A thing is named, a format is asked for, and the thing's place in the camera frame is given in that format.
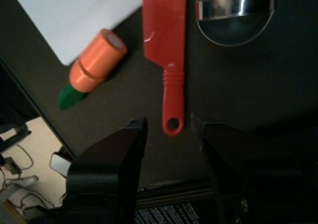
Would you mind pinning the red plastic toy knife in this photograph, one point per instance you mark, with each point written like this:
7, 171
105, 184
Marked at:
165, 32

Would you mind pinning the white cutting board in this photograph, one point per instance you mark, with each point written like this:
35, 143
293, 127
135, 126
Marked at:
74, 15

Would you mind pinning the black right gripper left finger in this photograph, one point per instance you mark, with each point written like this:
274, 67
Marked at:
107, 168

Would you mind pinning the white power adapter box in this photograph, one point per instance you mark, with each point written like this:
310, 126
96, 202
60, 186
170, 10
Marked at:
60, 164

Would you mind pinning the orange toy carrot sushi roll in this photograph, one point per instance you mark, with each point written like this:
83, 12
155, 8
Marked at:
95, 67

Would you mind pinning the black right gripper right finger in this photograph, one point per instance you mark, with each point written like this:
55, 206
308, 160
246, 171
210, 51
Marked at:
253, 172

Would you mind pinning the black plate with shiny rim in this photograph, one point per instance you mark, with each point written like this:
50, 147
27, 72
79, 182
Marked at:
235, 15

